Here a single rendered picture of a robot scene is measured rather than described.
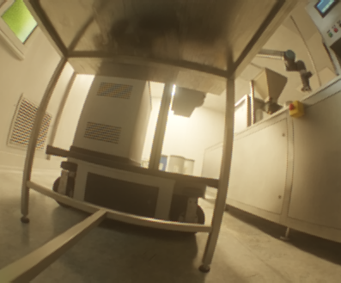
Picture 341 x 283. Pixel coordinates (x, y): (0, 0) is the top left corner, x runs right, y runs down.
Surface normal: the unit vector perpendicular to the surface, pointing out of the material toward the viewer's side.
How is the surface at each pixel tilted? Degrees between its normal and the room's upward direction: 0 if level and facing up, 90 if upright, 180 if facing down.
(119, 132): 90
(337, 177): 90
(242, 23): 180
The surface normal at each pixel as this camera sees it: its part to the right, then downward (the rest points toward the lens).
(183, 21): -0.17, 0.97
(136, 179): 0.07, -0.19
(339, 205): -0.98, -0.18
